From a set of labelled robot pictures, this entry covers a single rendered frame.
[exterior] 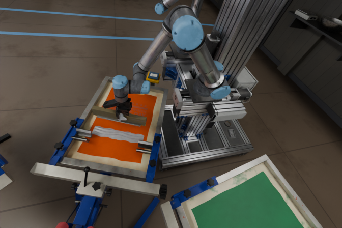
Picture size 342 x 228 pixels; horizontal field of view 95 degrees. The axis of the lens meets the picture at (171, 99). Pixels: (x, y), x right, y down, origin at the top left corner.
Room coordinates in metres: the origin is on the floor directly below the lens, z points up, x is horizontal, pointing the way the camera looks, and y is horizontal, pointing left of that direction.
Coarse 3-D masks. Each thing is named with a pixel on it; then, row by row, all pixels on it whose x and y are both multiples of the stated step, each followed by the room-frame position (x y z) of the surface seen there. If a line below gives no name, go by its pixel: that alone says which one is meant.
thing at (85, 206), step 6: (84, 198) 0.09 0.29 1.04; (90, 198) 0.10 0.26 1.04; (96, 198) 0.11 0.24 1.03; (84, 204) 0.07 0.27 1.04; (90, 204) 0.08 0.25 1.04; (78, 210) 0.04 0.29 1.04; (84, 210) 0.05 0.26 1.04; (90, 210) 0.06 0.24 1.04; (78, 216) 0.02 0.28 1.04; (84, 216) 0.03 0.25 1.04; (90, 216) 0.03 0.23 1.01; (78, 222) 0.00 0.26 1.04; (84, 222) 0.01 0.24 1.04
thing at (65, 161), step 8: (104, 80) 0.95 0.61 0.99; (104, 88) 0.88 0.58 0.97; (152, 88) 1.01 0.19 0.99; (160, 88) 1.04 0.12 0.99; (96, 96) 0.76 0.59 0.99; (88, 104) 0.66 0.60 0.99; (88, 112) 0.60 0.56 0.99; (160, 112) 0.77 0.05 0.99; (160, 120) 0.70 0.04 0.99; (80, 128) 0.47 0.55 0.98; (160, 128) 0.63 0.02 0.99; (72, 144) 0.36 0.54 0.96; (64, 160) 0.25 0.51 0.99; (72, 160) 0.26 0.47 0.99; (80, 160) 0.27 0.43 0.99; (96, 168) 0.25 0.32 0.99; (104, 168) 0.26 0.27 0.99; (112, 168) 0.27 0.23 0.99; (120, 168) 0.28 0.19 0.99; (128, 168) 0.30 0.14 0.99; (128, 176) 0.26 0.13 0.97; (136, 176) 0.27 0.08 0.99; (144, 176) 0.28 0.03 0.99
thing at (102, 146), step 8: (112, 88) 0.92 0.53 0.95; (112, 96) 0.83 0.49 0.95; (128, 96) 0.87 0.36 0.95; (96, 120) 0.57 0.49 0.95; (104, 120) 0.59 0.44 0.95; (112, 128) 0.54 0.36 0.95; (120, 128) 0.56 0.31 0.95; (96, 136) 0.45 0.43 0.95; (88, 144) 0.39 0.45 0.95; (96, 144) 0.40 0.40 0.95; (104, 144) 0.42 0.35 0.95; (112, 144) 0.43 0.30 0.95; (80, 152) 0.33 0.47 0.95; (88, 152) 0.34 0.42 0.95; (96, 152) 0.35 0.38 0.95; (104, 152) 0.36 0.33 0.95
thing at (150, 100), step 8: (136, 96) 0.90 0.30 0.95; (144, 96) 0.92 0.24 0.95; (152, 96) 0.95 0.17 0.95; (152, 104) 0.86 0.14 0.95; (152, 112) 0.77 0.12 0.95; (128, 128) 0.58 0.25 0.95; (136, 128) 0.59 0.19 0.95; (144, 128) 0.61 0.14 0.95; (144, 136) 0.55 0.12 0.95; (120, 144) 0.44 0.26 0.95; (128, 144) 0.46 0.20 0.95; (136, 144) 0.48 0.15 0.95; (112, 152) 0.38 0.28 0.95; (120, 152) 0.39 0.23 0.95; (128, 152) 0.41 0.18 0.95; (136, 152) 0.42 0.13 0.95; (120, 160) 0.34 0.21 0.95; (128, 160) 0.35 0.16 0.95; (136, 160) 0.37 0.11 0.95
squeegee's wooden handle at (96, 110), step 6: (96, 108) 0.55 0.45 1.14; (102, 108) 0.56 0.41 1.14; (96, 114) 0.54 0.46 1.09; (102, 114) 0.55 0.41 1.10; (108, 114) 0.55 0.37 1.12; (114, 114) 0.55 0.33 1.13; (132, 114) 0.58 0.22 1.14; (126, 120) 0.56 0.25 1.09; (132, 120) 0.56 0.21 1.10; (138, 120) 0.56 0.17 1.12; (144, 120) 0.57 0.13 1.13
